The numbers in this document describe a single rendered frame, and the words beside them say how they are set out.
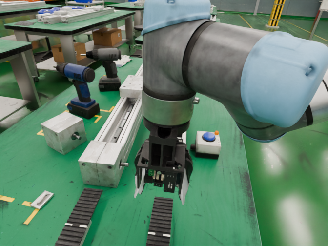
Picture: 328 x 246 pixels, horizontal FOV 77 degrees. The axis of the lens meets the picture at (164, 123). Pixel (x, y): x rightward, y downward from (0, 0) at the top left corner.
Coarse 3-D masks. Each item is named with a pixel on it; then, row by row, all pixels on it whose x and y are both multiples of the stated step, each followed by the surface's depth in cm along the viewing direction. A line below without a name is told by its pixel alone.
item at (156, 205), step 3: (153, 204) 53; (156, 204) 53; (159, 204) 53; (162, 204) 53; (165, 204) 53; (168, 204) 54; (153, 207) 52; (156, 207) 52; (159, 207) 52; (162, 207) 52; (165, 207) 52; (168, 207) 52; (171, 207) 53; (168, 210) 52; (171, 210) 52
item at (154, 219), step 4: (152, 216) 50; (156, 216) 50; (152, 220) 49; (156, 220) 49; (160, 220) 50; (164, 220) 50; (168, 220) 49; (160, 224) 49; (164, 224) 49; (168, 224) 49
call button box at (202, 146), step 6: (198, 132) 75; (204, 132) 75; (198, 138) 72; (216, 138) 73; (192, 144) 75; (198, 144) 70; (204, 144) 70; (210, 144) 70; (216, 144) 70; (198, 150) 71; (204, 150) 71; (210, 150) 71; (216, 150) 70; (198, 156) 73; (204, 156) 72; (210, 156) 72; (216, 156) 72
